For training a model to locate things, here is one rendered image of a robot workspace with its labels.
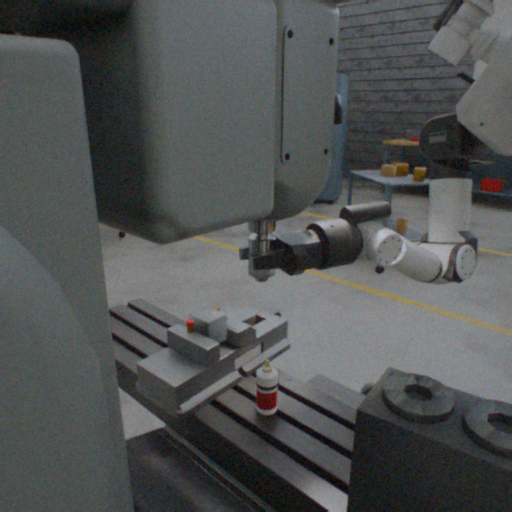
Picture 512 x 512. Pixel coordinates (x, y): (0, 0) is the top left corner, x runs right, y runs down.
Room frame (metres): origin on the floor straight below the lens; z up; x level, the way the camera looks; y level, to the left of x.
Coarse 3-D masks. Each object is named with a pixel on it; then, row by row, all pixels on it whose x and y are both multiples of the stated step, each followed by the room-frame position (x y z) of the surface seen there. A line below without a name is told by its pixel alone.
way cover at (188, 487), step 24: (144, 432) 0.70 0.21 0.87; (144, 456) 0.63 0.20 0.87; (192, 456) 0.64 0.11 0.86; (144, 480) 0.53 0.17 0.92; (168, 480) 0.57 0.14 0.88; (192, 480) 0.58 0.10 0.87; (216, 480) 0.59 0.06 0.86; (144, 504) 0.43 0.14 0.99; (168, 504) 0.48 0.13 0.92; (192, 504) 0.52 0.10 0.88; (216, 504) 0.53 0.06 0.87; (240, 504) 0.54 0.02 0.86
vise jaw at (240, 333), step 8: (232, 320) 0.85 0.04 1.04; (232, 328) 0.81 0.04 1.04; (240, 328) 0.81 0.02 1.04; (248, 328) 0.82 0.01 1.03; (232, 336) 0.80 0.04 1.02; (240, 336) 0.80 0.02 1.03; (248, 336) 0.82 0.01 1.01; (256, 336) 0.84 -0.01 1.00; (232, 344) 0.80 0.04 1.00; (240, 344) 0.80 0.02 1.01
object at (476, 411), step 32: (384, 384) 0.49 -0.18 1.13; (416, 384) 0.49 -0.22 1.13; (384, 416) 0.44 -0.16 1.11; (416, 416) 0.43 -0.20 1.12; (448, 416) 0.44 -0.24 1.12; (480, 416) 0.43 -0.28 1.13; (384, 448) 0.44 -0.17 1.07; (416, 448) 0.41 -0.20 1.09; (448, 448) 0.39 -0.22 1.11; (480, 448) 0.39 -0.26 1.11; (352, 480) 0.46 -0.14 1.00; (384, 480) 0.43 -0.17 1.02; (416, 480) 0.41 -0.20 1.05; (448, 480) 0.39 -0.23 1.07; (480, 480) 0.37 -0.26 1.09
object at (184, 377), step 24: (240, 312) 0.96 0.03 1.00; (264, 312) 0.97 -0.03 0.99; (168, 336) 0.80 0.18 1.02; (192, 336) 0.78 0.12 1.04; (264, 336) 0.86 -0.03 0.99; (144, 360) 0.75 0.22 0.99; (168, 360) 0.76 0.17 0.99; (192, 360) 0.76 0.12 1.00; (216, 360) 0.74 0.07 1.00; (240, 360) 0.80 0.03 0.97; (264, 360) 0.84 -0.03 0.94; (144, 384) 0.73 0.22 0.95; (168, 384) 0.68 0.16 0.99; (192, 384) 0.70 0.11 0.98; (216, 384) 0.74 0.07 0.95; (168, 408) 0.68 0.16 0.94; (192, 408) 0.68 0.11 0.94
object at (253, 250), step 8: (248, 248) 0.71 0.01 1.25; (256, 248) 0.69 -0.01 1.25; (264, 248) 0.69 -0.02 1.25; (272, 248) 0.70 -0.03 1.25; (248, 256) 0.71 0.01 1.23; (248, 264) 0.71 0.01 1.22; (248, 272) 0.71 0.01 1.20; (256, 272) 0.69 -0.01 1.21; (264, 272) 0.69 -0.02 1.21; (272, 272) 0.70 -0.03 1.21
